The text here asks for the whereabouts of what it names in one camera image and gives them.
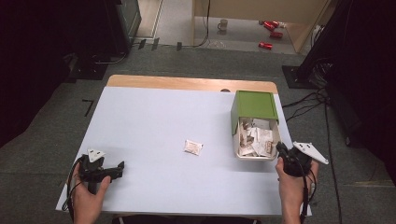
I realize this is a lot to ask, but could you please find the white drawer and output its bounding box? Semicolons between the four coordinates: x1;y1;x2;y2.
233;116;283;162

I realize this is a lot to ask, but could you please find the black stand post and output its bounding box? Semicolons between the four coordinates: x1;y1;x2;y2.
298;0;354;80

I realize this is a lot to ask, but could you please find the green drawer box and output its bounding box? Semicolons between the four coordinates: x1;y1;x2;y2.
230;90;280;136

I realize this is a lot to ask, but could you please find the person's right hand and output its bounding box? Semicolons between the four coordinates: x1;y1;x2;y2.
275;157;320;211

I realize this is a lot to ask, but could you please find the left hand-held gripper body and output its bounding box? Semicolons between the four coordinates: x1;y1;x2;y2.
78;148;108;195

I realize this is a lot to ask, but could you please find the black curtain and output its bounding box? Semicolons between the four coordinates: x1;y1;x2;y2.
0;0;110;148
326;0;396;185

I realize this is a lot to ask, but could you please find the wooden table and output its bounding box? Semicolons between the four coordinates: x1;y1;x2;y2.
106;74;279;95

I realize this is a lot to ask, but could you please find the right hand-held gripper cable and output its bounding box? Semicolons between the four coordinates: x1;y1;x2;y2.
293;155;318;224

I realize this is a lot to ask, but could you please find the hand-held gripper cable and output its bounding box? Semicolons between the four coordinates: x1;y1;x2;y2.
293;155;318;224
61;154;86;222

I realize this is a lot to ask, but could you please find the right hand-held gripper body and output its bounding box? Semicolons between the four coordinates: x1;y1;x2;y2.
282;141;330;178

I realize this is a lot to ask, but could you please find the small white brown-printed packet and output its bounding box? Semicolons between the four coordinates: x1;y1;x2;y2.
183;139;205;157

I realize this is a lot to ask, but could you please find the black stand base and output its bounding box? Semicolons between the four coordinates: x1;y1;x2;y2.
281;64;313;91

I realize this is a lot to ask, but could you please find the black floor cable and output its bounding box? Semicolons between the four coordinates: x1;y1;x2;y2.
281;87;344;224

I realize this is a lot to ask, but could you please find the left hand-held gripper cable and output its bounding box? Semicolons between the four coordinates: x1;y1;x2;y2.
61;154;86;222

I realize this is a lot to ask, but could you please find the black hanging cable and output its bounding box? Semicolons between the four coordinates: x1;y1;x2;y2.
181;0;212;49

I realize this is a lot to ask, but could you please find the beige wooden cabinet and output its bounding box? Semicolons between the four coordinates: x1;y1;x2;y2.
191;0;332;54

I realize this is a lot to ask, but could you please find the pile of white sachets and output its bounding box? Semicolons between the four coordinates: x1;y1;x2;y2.
237;117;278;158

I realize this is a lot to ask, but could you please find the person's left hand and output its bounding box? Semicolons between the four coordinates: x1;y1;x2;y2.
72;174;112;217

